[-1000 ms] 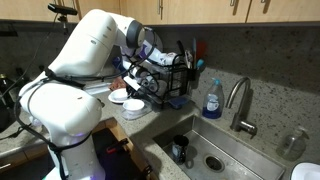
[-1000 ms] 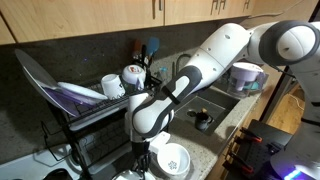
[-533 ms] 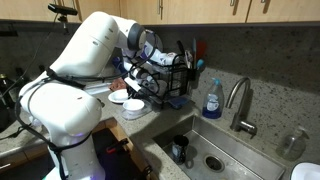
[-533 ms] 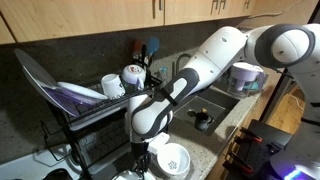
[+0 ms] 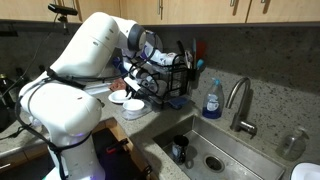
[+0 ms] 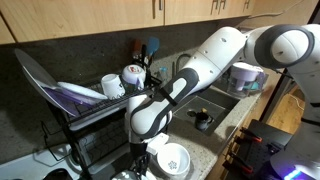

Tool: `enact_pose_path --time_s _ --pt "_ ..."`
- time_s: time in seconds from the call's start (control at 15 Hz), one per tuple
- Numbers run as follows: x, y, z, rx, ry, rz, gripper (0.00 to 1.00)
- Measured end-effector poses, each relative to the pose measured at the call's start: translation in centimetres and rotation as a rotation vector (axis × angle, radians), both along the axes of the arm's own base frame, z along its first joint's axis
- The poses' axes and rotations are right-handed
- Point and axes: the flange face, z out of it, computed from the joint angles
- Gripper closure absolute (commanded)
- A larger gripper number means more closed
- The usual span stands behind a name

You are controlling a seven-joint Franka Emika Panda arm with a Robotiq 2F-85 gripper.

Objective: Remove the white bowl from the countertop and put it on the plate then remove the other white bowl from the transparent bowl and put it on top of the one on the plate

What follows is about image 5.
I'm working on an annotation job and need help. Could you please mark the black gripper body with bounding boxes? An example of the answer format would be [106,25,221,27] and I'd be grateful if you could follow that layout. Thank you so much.
[129,70,149,88]

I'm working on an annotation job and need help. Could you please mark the white bowl with flower print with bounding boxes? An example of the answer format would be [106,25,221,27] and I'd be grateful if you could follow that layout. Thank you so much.
[122,98,146,113]

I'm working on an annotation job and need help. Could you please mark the large plate in rack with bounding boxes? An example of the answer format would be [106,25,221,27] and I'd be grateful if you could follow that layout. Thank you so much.
[139,30,165,63]

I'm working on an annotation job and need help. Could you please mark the clear plastic container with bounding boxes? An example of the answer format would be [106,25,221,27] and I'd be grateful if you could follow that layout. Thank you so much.
[119,101,153,121]

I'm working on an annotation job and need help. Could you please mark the plain white mug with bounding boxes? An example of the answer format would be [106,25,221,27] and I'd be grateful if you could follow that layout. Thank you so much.
[148,78,169,98]

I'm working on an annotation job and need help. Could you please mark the white flat tray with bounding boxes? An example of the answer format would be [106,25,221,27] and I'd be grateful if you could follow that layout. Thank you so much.
[84,82,113,96]

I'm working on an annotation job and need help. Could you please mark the white mug with red print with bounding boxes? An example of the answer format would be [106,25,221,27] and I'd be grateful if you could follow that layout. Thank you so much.
[154,51,179,67]

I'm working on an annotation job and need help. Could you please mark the dark blue drain tray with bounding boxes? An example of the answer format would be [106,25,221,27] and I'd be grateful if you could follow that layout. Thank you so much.
[168,96,190,110]

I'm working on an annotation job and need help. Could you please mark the black kitchen utensil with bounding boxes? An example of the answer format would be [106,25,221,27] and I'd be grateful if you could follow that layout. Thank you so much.
[175,39,188,68]

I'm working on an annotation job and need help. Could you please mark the red black clamp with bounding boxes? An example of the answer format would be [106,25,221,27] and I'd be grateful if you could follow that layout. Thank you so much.
[105,138,130,155]

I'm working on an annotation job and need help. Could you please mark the black utensil holder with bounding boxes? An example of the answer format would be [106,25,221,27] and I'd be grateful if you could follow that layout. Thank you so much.
[186,66,205,91]

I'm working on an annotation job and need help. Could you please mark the blue spatula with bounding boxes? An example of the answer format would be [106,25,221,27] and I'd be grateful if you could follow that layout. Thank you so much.
[194,58,205,71]

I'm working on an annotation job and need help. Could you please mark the red spatula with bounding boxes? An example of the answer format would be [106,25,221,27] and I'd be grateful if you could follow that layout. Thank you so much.
[195,39,207,63]

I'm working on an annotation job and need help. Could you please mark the black robot cart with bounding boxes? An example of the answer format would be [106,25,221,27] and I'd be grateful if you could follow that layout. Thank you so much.
[91,128,151,180]

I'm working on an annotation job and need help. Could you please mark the black mug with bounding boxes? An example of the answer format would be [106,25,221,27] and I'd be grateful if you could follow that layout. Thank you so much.
[171,134,190,164]

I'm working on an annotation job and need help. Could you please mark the blue dish soap bottle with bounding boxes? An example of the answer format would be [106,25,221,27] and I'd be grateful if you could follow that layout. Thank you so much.
[201,77,225,120]

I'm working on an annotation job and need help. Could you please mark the wooden upper cabinets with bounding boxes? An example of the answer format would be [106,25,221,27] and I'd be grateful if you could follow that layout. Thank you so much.
[0,0,320,26]

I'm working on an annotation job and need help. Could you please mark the round sink drain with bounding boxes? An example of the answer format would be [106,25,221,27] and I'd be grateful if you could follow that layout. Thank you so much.
[203,154,225,173]

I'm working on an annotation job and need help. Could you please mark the metal faucet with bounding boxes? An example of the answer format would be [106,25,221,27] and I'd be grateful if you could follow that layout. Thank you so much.
[224,76,258,138]

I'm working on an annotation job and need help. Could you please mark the dark glass bottle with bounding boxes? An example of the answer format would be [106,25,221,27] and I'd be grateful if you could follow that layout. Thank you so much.
[0,73,14,104]

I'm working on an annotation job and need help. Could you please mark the stainless steel sink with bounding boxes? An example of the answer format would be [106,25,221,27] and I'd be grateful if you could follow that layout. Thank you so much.
[152,114,286,180]

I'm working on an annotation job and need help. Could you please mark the clear glass jar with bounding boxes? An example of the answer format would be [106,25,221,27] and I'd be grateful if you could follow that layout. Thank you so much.
[275,125,309,162]

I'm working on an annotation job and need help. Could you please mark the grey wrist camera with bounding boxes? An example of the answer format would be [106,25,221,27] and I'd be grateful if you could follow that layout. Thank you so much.
[123,76,142,93]

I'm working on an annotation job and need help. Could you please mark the black wire dish rack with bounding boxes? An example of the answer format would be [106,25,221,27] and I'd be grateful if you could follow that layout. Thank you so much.
[128,51,198,110]

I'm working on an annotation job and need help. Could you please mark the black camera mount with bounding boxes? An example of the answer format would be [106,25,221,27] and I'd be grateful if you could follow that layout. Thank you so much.
[57,14,71,36]

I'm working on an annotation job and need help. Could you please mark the black exterior camera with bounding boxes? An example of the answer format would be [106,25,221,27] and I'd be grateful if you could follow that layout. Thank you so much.
[47,3,79,16]

